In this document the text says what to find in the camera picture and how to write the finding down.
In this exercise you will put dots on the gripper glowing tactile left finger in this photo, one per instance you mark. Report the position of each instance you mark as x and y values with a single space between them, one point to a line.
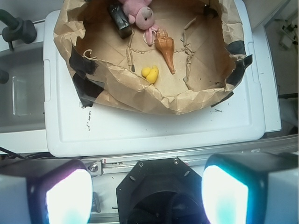
45 191

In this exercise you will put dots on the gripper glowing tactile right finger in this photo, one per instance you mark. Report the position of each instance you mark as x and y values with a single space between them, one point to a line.
260 188

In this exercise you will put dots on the small yellow rubber duck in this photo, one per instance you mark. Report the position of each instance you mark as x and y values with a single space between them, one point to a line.
151 74

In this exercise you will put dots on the white plastic bin lid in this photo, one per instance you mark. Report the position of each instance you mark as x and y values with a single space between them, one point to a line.
73 130

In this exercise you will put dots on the translucent white plastic tub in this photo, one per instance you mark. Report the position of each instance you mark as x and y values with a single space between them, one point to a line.
22 96

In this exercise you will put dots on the crumpled brown paper bag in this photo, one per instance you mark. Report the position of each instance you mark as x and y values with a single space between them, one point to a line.
152 56

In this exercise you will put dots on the orange spiral conch shell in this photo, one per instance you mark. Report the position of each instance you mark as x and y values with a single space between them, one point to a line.
165 45

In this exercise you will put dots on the dark grey clamp knob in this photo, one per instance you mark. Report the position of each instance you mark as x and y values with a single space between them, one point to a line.
17 29

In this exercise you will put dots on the pink plush bunny toy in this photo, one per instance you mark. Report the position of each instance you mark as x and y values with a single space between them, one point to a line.
139 13

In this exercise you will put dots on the aluminium extrusion rail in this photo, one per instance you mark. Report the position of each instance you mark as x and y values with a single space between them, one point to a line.
103 165

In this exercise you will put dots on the black octagonal mount plate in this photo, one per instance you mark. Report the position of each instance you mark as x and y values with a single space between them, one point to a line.
164 191

